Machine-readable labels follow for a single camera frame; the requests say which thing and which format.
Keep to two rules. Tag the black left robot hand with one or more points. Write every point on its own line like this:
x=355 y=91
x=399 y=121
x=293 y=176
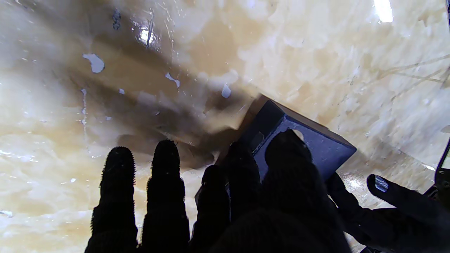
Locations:
x=404 y=225

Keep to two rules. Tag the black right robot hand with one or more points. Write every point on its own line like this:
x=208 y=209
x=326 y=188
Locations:
x=288 y=211

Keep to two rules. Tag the black gift box lid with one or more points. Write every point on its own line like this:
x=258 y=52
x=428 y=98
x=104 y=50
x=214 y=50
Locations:
x=316 y=144

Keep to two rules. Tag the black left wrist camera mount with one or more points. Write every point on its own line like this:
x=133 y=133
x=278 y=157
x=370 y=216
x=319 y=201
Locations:
x=443 y=175

